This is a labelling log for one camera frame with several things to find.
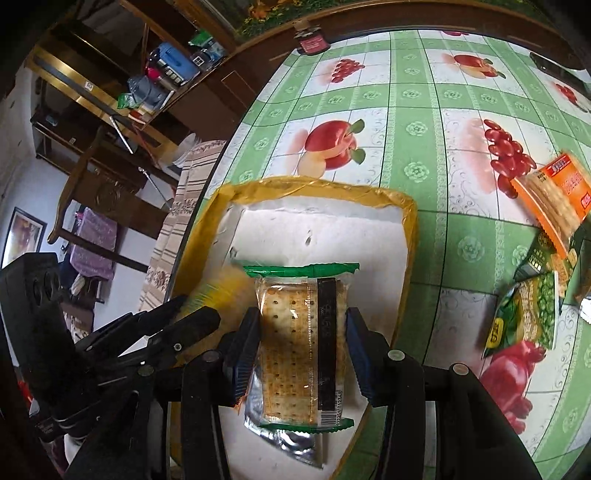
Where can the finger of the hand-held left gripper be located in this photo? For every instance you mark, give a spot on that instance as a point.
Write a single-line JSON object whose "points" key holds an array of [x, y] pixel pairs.
{"points": [[138, 321], [184, 334]]}

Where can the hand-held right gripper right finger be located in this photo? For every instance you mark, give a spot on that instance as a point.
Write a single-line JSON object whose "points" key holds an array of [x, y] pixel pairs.
{"points": [[364, 364]]}

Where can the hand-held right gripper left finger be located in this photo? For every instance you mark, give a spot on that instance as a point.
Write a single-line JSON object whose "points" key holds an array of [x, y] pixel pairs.
{"points": [[242, 357]]}

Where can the green-edged clear cracker packet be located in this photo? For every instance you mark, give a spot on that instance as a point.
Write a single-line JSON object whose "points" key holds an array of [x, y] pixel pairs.
{"points": [[286, 332]]}

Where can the silver foil packet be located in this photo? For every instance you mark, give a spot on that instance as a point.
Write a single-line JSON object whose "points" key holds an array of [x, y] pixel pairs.
{"points": [[295, 445]]}

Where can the transparent orange plastic tray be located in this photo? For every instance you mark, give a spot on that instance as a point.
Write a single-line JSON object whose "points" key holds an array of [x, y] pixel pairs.
{"points": [[323, 240]]}

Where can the green pea snack packet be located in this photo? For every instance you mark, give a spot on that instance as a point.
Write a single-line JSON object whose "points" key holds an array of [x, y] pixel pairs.
{"points": [[521, 314]]}

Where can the dark green snack packet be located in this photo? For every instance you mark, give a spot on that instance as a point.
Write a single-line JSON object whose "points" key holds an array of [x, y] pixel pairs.
{"points": [[538, 263]]}

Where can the orange cracker packet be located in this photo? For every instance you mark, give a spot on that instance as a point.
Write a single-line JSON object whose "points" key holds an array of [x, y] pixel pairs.
{"points": [[554, 198]]}

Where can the purple cloth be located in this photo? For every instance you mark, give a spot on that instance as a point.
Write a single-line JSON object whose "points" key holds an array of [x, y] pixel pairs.
{"points": [[94, 240]]}

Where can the striped floral cushion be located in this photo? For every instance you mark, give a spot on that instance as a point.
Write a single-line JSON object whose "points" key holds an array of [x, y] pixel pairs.
{"points": [[184, 207]]}

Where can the dark wooden chair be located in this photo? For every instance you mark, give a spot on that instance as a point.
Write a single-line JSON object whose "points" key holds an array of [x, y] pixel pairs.
{"points": [[115, 194]]}

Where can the green fruit print tablecloth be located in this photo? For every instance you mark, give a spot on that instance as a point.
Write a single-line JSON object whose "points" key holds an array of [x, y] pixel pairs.
{"points": [[392, 152]]}

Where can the green plastic bag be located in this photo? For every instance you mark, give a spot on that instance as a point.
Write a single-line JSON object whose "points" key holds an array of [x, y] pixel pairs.
{"points": [[124, 100]]}

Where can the clear blue water bottle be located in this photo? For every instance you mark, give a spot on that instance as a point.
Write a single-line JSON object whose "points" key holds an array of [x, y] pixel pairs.
{"points": [[143, 90]]}

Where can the brown wooden sideboard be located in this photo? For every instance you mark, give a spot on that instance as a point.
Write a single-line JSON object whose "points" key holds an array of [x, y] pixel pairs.
{"points": [[217, 101]]}

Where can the red thermos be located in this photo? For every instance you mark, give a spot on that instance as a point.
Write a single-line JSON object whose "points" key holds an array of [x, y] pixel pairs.
{"points": [[152, 72]]}

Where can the blue thermos jug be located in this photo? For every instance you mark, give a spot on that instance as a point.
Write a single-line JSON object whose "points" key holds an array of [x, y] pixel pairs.
{"points": [[178, 62]]}

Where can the green-roofed toy house box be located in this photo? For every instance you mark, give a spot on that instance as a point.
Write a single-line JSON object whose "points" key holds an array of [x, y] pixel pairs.
{"points": [[205, 48]]}

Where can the small jar red label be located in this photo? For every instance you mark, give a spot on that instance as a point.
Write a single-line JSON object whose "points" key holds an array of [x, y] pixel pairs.
{"points": [[314, 40]]}

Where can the flower glass panel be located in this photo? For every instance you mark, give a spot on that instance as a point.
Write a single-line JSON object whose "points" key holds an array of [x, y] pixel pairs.
{"points": [[277, 11]]}

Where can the black remote control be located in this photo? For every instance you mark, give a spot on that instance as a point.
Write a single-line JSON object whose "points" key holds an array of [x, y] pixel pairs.
{"points": [[556, 71]]}

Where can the framed wall picture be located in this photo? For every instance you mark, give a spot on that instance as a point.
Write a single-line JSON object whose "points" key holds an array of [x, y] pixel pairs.
{"points": [[23, 235]]}

